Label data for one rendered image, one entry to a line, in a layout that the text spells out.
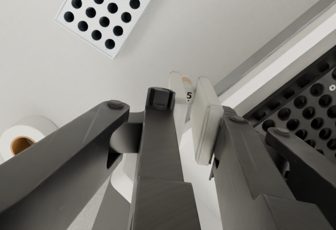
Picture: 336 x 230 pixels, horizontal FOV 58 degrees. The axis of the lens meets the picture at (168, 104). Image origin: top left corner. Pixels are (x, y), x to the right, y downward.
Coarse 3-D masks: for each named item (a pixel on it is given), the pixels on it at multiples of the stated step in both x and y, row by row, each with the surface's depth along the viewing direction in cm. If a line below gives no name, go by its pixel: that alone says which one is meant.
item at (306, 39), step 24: (312, 24) 28; (264, 48) 32; (288, 48) 28; (312, 48) 33; (240, 72) 31; (264, 72) 28; (288, 72) 34; (240, 96) 29; (264, 96) 35; (192, 144) 37; (192, 168) 38; (216, 216) 40
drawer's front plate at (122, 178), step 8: (128, 160) 30; (120, 168) 29; (128, 168) 29; (112, 176) 28; (120, 176) 28; (128, 176) 28; (112, 184) 28; (120, 184) 28; (128, 184) 28; (120, 192) 28; (128, 192) 28; (128, 200) 28; (200, 208) 37; (200, 216) 35; (208, 216) 37; (200, 224) 34; (208, 224) 36; (216, 224) 38
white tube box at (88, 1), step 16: (64, 0) 35; (80, 0) 39; (96, 0) 37; (112, 0) 36; (128, 0) 36; (144, 0) 36; (64, 16) 37; (80, 16) 36; (96, 16) 36; (112, 16) 36; (128, 16) 39; (80, 32) 37; (96, 32) 40; (112, 32) 37; (128, 32) 36; (96, 48) 37; (112, 48) 37
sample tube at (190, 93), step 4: (184, 76) 24; (184, 80) 22; (188, 80) 23; (184, 84) 21; (188, 84) 21; (184, 88) 20; (188, 88) 20; (192, 88) 20; (188, 92) 20; (192, 92) 20; (188, 96) 20; (192, 96) 20; (188, 100) 20; (192, 100) 20
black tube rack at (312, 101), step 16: (320, 64) 30; (304, 80) 31; (320, 80) 28; (272, 96) 31; (288, 96) 32; (304, 96) 28; (320, 96) 28; (256, 112) 32; (272, 112) 29; (288, 112) 29; (304, 112) 32; (320, 112) 28; (256, 128) 29; (288, 128) 29; (304, 128) 29; (320, 128) 29; (320, 144) 29
